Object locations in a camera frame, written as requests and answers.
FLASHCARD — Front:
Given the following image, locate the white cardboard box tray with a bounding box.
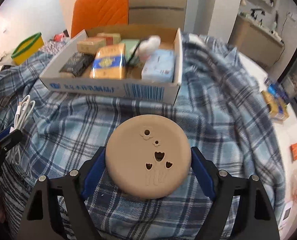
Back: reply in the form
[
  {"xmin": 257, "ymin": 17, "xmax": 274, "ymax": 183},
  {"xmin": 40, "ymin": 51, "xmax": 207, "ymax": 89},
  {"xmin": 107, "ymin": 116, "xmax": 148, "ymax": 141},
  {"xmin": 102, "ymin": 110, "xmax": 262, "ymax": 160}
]
[{"xmin": 39, "ymin": 24, "xmax": 183, "ymax": 105}]

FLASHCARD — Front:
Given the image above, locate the yellow green-rimmed bin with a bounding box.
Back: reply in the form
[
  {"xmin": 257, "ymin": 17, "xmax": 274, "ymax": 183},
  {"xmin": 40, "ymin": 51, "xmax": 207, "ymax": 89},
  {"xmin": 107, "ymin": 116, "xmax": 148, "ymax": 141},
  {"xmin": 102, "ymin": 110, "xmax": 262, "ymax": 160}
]
[{"xmin": 11, "ymin": 32, "xmax": 44, "ymax": 65}]

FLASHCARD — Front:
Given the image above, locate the patterned purple pouch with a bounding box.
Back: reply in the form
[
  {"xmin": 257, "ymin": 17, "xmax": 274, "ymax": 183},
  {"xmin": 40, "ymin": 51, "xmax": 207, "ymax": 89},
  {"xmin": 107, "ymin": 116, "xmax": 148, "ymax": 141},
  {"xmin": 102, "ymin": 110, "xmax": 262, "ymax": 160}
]
[{"xmin": 38, "ymin": 40, "xmax": 66, "ymax": 55}]

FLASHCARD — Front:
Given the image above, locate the white laundry bin with clothes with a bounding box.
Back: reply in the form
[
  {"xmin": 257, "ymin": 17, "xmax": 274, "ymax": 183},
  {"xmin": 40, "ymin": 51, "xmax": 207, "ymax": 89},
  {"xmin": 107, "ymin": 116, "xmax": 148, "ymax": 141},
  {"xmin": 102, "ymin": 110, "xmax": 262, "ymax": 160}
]
[{"xmin": 282, "ymin": 74, "xmax": 297, "ymax": 98}]

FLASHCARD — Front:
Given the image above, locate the light blue tissue pack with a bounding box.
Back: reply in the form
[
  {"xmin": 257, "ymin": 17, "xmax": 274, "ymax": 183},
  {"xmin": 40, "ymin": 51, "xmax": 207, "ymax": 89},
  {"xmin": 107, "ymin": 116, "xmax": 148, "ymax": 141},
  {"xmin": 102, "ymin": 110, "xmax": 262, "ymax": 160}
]
[{"xmin": 141, "ymin": 49, "xmax": 175, "ymax": 83}]

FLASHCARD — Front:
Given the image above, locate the black faucet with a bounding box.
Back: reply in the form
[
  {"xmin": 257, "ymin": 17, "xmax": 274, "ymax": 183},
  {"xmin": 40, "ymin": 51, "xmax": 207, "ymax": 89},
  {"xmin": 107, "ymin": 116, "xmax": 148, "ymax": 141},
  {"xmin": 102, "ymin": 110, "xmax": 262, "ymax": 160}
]
[{"xmin": 249, "ymin": 8, "xmax": 266, "ymax": 17}]

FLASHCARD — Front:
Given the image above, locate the orange small packet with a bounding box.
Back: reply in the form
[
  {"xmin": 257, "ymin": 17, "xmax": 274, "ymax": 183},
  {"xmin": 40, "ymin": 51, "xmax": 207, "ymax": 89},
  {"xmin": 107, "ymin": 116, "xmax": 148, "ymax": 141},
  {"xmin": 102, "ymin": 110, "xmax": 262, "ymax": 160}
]
[{"xmin": 290, "ymin": 143, "xmax": 297, "ymax": 161}]

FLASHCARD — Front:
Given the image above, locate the dark blue box on table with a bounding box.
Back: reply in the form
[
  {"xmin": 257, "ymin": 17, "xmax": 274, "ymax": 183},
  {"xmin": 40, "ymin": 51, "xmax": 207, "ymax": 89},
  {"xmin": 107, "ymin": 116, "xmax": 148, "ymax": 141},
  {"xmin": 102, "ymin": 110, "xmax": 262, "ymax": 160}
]
[{"xmin": 264, "ymin": 77, "xmax": 290, "ymax": 105}]

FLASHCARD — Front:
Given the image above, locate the white coiled usb cable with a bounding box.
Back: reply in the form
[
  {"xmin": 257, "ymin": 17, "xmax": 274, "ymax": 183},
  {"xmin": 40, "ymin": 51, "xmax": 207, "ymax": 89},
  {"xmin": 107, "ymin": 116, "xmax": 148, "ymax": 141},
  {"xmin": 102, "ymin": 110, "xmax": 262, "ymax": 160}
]
[{"xmin": 7, "ymin": 94, "xmax": 37, "ymax": 165}]

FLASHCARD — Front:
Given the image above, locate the bathroom vanity cabinet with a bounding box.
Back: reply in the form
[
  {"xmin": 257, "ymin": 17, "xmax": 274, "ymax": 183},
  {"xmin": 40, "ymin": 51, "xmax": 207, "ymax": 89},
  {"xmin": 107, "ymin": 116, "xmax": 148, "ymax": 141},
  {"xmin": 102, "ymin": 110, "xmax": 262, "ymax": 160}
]
[{"xmin": 228, "ymin": 15, "xmax": 284, "ymax": 68}]

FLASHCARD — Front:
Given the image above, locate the red bag on floor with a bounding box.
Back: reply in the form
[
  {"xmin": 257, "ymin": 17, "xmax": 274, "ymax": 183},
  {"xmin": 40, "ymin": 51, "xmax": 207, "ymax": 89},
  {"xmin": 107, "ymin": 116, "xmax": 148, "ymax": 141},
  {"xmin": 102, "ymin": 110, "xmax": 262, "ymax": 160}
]
[{"xmin": 53, "ymin": 29, "xmax": 69, "ymax": 42}]

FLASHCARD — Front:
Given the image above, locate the tan round case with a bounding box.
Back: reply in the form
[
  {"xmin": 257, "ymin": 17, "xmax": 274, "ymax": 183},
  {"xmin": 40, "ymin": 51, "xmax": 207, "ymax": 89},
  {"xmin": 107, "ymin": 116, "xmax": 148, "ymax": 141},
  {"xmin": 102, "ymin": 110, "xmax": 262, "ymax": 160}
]
[{"xmin": 105, "ymin": 114, "xmax": 191, "ymax": 199}]

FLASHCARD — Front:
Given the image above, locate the gold cigarette pack on table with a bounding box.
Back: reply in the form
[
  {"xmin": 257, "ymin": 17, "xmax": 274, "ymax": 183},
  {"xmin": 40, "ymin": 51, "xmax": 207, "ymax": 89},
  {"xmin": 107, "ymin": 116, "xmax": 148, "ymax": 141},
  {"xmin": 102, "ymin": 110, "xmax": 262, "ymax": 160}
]
[{"xmin": 261, "ymin": 90, "xmax": 289, "ymax": 121}]

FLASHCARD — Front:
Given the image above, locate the orange chair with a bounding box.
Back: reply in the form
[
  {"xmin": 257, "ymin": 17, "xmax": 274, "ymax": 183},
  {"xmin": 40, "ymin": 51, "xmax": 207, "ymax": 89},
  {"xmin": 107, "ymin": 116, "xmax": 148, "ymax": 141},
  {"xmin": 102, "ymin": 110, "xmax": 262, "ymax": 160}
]
[{"xmin": 70, "ymin": 0, "xmax": 129, "ymax": 38}]

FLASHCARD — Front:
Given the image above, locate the black Face tissue pack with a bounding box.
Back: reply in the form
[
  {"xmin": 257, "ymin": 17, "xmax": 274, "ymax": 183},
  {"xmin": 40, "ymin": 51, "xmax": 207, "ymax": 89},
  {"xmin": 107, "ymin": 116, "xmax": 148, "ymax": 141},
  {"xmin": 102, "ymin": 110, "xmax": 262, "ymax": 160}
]
[{"xmin": 59, "ymin": 52, "xmax": 94, "ymax": 78}]

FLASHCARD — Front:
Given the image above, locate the beige refrigerator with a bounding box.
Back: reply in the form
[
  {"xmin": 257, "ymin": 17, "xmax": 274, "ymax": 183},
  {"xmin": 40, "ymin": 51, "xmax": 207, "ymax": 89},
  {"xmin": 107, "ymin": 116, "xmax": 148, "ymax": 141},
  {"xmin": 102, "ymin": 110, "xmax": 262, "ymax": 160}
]
[{"xmin": 128, "ymin": 0, "xmax": 187, "ymax": 29}]

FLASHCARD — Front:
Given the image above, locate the green cloth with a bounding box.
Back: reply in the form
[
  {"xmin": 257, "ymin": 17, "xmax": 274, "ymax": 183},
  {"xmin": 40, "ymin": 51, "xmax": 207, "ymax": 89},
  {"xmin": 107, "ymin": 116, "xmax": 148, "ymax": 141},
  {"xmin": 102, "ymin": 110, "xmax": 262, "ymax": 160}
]
[{"xmin": 120, "ymin": 39, "xmax": 139, "ymax": 61}]

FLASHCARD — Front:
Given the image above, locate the white remote control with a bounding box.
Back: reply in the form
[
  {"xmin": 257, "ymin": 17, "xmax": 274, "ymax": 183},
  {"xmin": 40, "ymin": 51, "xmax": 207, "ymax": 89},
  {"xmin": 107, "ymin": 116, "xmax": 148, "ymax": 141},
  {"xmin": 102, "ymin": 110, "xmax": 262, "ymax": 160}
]
[{"xmin": 279, "ymin": 200, "xmax": 293, "ymax": 228}]

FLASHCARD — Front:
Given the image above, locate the blue plaid shirt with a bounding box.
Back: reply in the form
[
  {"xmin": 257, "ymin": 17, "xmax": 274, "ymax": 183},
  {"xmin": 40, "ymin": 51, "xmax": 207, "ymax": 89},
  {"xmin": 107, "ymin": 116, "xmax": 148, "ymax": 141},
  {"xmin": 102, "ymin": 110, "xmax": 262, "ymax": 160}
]
[{"xmin": 0, "ymin": 33, "xmax": 286, "ymax": 239}]

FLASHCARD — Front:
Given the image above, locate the gold blue cigarette pack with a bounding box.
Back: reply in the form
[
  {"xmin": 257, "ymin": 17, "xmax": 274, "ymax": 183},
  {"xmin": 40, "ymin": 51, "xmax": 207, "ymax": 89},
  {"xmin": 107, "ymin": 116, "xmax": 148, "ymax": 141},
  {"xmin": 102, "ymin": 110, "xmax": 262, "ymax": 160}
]
[{"xmin": 90, "ymin": 43, "xmax": 126, "ymax": 80}]

